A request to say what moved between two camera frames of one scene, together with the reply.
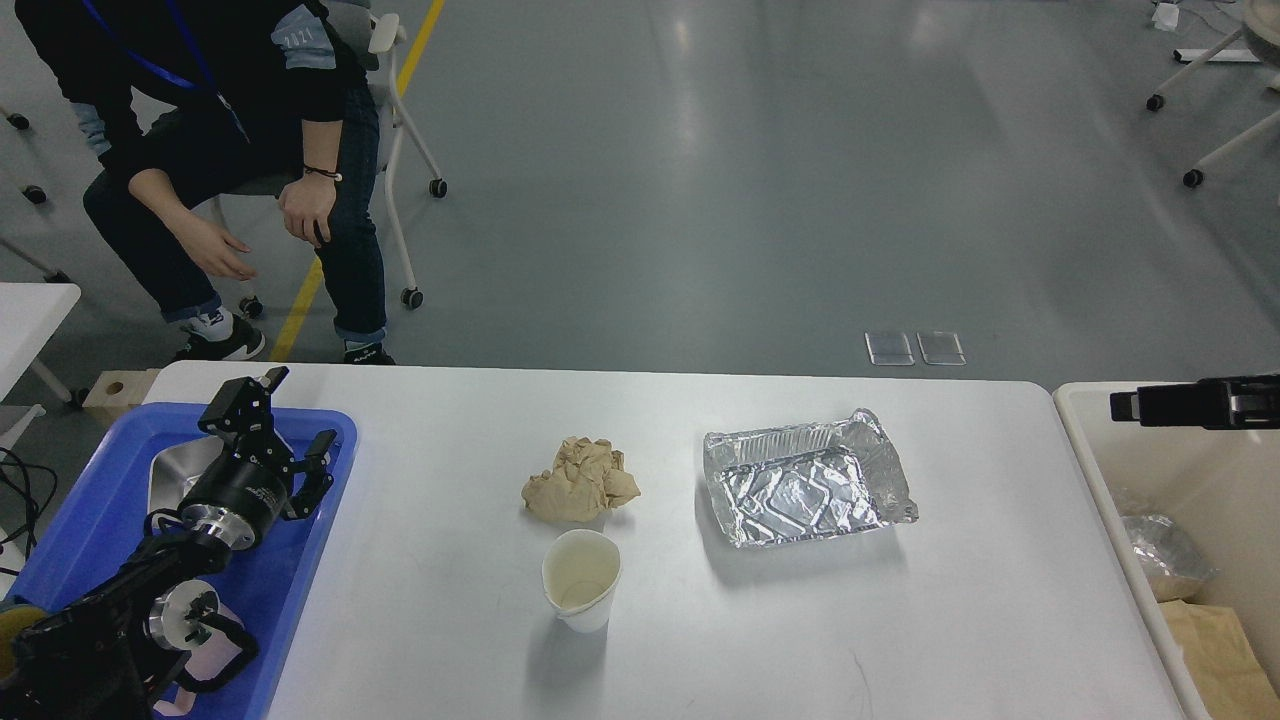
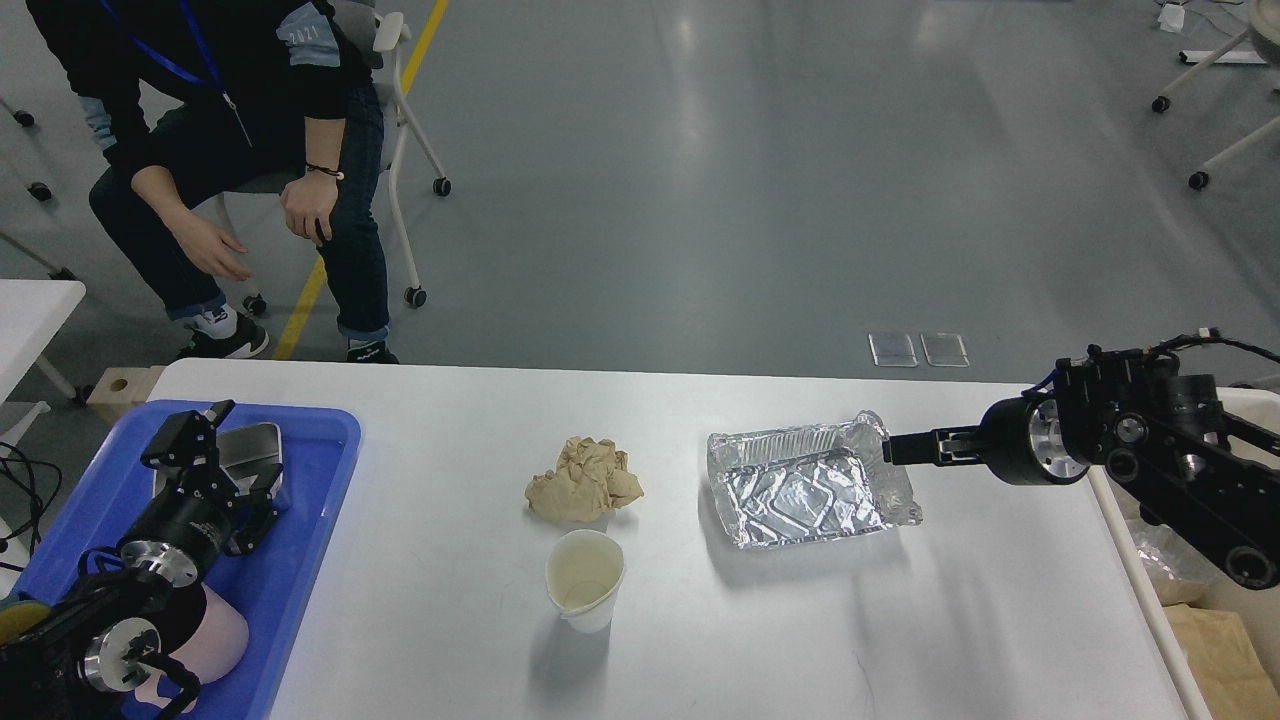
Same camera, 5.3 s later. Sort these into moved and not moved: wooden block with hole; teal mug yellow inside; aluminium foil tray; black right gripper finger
Moved: black right gripper finger
Not moved: wooden block with hole; teal mug yellow inside; aluminium foil tray
